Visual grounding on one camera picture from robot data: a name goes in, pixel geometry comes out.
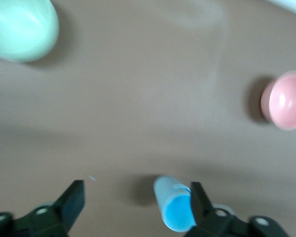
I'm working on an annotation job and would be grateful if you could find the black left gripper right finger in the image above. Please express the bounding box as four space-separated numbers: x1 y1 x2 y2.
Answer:
184 181 290 237

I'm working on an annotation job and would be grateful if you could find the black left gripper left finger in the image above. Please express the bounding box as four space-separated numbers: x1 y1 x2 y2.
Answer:
0 180 86 237

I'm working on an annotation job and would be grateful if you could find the blue plastic cup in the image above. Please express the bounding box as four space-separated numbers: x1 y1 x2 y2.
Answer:
162 188 197 233

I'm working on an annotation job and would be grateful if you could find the blue cup holding paper wad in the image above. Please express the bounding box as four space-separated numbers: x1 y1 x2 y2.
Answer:
152 175 192 223

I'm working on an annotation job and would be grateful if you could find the brown table cover cloth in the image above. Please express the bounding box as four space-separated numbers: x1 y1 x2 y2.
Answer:
0 0 296 237

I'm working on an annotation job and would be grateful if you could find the pink bowl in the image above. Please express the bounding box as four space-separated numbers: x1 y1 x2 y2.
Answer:
260 70 296 131

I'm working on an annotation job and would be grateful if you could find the pale green bowl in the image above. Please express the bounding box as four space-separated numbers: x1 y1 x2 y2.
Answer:
0 0 60 63

